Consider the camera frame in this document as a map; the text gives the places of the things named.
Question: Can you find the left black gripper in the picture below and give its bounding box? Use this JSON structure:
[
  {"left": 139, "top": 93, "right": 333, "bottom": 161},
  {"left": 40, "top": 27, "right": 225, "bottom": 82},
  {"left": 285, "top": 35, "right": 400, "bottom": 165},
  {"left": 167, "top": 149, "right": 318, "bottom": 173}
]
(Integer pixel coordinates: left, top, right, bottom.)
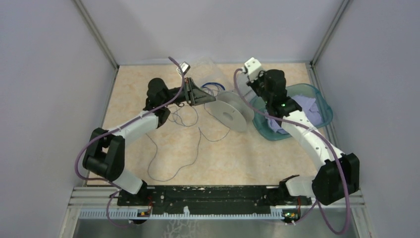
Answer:
[{"left": 162, "top": 76, "right": 215, "bottom": 106}]

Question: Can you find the white perforated cable spool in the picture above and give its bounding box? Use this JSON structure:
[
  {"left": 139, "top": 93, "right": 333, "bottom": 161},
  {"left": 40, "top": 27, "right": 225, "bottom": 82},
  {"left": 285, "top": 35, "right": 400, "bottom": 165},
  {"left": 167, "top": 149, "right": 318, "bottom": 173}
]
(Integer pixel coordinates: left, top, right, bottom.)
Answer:
[{"left": 205, "top": 91, "right": 255, "bottom": 132}]

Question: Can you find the thin blue cable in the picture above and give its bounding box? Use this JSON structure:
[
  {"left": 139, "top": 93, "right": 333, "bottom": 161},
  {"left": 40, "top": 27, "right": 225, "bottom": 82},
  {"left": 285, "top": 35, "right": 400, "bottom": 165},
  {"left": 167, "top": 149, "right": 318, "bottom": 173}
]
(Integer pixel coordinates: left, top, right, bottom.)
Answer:
[{"left": 144, "top": 98, "right": 232, "bottom": 182}]

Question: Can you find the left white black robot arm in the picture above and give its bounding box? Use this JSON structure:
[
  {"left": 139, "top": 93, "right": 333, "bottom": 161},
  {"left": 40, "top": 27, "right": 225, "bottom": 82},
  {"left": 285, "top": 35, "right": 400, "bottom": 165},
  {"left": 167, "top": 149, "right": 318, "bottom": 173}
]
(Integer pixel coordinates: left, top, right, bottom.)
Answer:
[{"left": 82, "top": 77, "right": 216, "bottom": 205}]

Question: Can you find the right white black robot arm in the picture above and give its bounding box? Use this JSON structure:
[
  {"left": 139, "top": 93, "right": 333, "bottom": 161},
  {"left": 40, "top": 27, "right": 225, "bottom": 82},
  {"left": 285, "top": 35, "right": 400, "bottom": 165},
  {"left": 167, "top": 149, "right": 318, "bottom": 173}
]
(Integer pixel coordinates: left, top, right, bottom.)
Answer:
[{"left": 246, "top": 69, "right": 360, "bottom": 205}]

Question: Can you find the grey towel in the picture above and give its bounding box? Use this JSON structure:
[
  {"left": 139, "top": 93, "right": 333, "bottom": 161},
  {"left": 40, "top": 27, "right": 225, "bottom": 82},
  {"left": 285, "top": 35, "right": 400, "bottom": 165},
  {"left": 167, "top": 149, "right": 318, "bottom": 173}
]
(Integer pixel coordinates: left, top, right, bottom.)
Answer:
[{"left": 236, "top": 72, "right": 255, "bottom": 102}]

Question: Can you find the teal plastic basin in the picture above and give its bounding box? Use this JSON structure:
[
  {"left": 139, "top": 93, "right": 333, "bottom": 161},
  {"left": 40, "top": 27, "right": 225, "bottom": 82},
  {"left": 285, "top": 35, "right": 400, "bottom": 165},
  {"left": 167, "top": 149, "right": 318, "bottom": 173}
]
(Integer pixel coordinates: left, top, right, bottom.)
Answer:
[{"left": 253, "top": 83, "right": 333, "bottom": 141}]

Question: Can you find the clear plastic container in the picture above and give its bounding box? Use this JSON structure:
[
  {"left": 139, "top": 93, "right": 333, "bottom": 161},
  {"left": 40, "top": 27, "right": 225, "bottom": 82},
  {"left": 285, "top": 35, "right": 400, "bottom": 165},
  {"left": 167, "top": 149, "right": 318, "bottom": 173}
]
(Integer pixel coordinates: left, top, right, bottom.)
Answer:
[{"left": 188, "top": 57, "right": 234, "bottom": 92}]

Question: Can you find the lavender cloth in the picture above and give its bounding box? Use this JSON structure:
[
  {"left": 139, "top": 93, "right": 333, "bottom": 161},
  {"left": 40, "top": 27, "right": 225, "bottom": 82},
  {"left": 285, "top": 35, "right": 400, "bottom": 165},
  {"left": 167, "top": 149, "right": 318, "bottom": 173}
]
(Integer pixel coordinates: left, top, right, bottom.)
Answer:
[{"left": 266, "top": 94, "right": 323, "bottom": 134}]

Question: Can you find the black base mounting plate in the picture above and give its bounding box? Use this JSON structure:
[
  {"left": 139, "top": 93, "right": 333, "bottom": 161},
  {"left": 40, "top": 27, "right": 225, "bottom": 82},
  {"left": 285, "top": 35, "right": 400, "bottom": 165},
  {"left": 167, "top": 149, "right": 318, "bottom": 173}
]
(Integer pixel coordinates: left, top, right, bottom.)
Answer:
[{"left": 117, "top": 185, "right": 312, "bottom": 215}]

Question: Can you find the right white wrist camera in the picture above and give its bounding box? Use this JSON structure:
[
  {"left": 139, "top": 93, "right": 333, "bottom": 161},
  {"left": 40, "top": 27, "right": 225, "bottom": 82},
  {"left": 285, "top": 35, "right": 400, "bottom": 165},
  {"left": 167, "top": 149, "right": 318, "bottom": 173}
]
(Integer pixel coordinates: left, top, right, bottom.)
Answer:
[{"left": 244, "top": 57, "right": 263, "bottom": 82}]

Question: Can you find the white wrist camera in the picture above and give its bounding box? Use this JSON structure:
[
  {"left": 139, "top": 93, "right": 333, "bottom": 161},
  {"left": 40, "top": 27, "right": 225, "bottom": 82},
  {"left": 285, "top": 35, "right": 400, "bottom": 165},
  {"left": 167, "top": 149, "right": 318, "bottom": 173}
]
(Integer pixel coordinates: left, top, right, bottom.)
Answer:
[
  {"left": 244, "top": 57, "right": 263, "bottom": 82},
  {"left": 177, "top": 61, "right": 191, "bottom": 76}
]

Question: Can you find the coiled blue cable in container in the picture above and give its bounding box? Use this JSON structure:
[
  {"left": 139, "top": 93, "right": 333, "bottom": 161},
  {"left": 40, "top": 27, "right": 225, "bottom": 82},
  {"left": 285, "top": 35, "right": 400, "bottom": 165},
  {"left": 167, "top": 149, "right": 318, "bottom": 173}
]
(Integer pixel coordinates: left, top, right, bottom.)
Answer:
[{"left": 201, "top": 82, "right": 226, "bottom": 94}]

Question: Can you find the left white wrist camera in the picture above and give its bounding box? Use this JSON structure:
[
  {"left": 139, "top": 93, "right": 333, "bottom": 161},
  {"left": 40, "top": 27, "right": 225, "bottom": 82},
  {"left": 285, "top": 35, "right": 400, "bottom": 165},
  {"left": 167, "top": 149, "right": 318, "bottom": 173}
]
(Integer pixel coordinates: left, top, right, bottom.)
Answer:
[{"left": 177, "top": 61, "right": 191, "bottom": 76}]

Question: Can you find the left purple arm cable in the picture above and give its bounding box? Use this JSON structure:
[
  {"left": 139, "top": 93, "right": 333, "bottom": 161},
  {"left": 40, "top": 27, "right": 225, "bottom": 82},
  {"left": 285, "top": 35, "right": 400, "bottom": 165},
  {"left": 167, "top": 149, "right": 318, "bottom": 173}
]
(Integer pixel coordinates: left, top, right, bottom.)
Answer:
[{"left": 74, "top": 56, "right": 189, "bottom": 230}]

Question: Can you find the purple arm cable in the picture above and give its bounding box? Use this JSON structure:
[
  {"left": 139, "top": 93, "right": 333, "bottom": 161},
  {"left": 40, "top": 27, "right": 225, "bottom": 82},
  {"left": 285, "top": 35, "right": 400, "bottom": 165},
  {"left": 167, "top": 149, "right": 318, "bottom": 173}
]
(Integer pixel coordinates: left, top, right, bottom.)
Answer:
[
  {"left": 233, "top": 68, "right": 352, "bottom": 235},
  {"left": 74, "top": 56, "right": 189, "bottom": 230}
]

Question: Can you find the white slotted cable duct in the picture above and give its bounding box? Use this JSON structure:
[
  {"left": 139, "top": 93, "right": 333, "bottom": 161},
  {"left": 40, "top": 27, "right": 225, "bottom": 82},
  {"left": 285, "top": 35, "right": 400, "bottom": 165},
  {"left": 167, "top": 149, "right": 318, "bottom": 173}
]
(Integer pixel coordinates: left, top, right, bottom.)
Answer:
[{"left": 79, "top": 207, "right": 297, "bottom": 220}]

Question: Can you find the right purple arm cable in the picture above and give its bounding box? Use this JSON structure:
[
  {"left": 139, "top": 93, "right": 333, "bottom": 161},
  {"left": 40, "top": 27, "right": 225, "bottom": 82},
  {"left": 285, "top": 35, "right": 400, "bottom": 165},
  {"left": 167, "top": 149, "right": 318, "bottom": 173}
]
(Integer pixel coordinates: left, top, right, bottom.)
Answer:
[{"left": 233, "top": 68, "right": 352, "bottom": 235}]

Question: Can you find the aluminium frame rail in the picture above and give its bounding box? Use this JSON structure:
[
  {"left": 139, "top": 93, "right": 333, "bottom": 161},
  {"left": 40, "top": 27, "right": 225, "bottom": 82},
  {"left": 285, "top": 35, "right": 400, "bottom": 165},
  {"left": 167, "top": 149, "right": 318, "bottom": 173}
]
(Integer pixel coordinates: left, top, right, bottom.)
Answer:
[{"left": 312, "top": 184, "right": 362, "bottom": 206}]

